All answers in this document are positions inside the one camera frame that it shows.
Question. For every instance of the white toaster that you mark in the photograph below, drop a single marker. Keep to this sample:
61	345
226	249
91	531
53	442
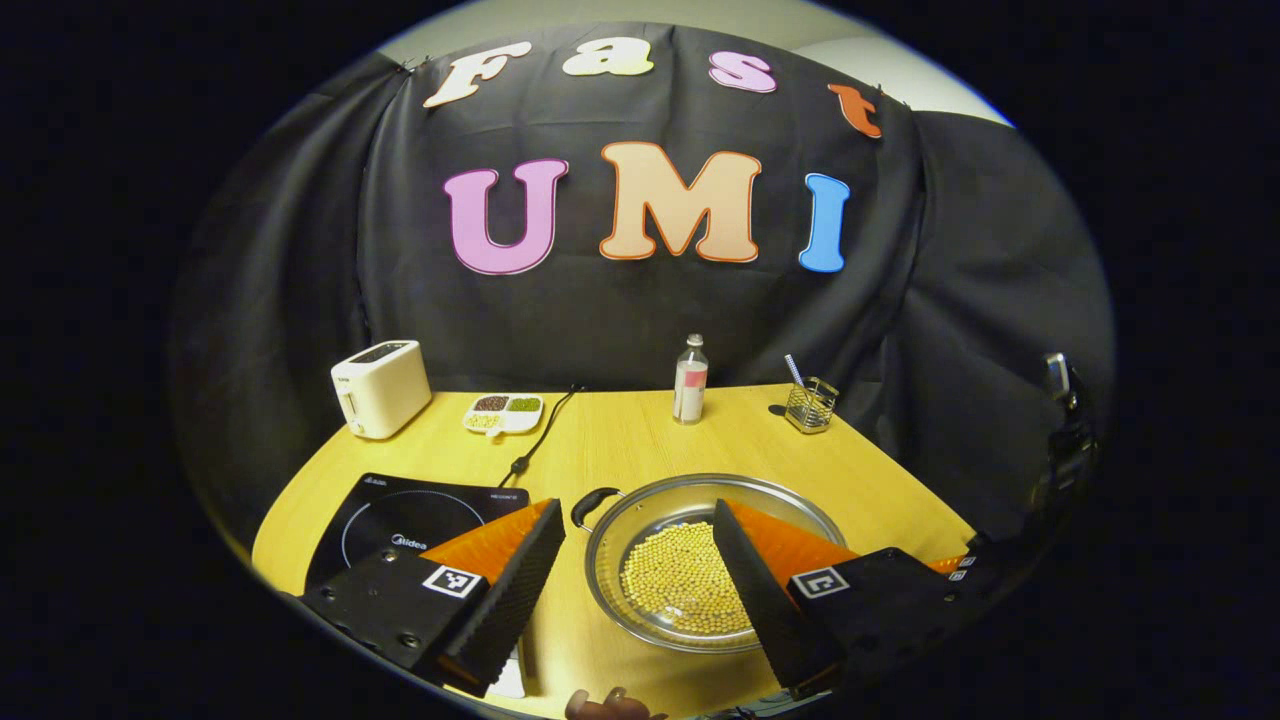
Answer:
380	390

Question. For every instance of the black backdrop cloth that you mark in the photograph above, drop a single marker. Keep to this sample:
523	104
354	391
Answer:
620	320

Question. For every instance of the clear bottle with pink label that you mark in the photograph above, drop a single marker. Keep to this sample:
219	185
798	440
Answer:
690	385

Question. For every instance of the white divided dish of beans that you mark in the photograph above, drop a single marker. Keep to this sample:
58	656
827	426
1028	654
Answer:
503	414

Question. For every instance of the black induction cooktop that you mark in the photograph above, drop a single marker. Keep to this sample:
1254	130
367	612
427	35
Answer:
400	510

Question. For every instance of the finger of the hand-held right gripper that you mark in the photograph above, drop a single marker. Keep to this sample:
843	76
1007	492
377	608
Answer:
960	573
982	550

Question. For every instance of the blue striped straw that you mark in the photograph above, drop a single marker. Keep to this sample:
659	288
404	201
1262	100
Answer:
794	370

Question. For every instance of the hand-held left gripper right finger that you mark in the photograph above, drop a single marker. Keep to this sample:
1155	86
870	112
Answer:
770	600

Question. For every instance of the pile of yellow soybeans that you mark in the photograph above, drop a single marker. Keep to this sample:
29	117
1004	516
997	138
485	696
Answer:
680	580

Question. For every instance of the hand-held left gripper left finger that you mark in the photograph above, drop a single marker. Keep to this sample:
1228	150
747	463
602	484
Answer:
500	610

